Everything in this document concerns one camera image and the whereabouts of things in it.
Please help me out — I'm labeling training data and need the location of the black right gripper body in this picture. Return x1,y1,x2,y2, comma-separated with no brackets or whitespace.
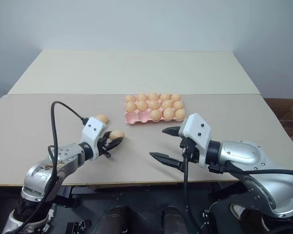
179,136,201,164

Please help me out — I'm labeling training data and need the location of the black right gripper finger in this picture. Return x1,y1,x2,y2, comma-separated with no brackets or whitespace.
162,125,182,138
149,152,187,173

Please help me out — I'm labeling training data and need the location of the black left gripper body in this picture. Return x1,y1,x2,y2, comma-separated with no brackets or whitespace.
97,133,112,159

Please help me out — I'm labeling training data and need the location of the pink egg tray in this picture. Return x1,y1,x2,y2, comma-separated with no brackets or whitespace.
124,93,187,125

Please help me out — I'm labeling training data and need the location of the dark rounded shape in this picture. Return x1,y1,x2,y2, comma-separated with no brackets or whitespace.
162,205,186,234
101,205,128,234

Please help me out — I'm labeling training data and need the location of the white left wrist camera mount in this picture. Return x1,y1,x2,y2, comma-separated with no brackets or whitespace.
82,117,108,160

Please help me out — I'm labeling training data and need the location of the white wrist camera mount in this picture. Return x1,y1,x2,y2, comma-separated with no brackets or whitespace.
82,117,108,160
178,113,212,169

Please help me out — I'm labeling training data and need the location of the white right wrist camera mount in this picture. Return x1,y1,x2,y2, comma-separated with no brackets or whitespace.
178,113,212,169

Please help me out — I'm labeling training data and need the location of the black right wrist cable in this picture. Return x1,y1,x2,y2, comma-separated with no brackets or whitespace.
182,143,204,234

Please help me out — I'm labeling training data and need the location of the black table frame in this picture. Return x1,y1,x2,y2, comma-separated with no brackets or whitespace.
54,181,238,208

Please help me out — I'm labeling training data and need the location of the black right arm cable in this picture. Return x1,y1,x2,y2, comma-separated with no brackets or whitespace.
208,161,293,178

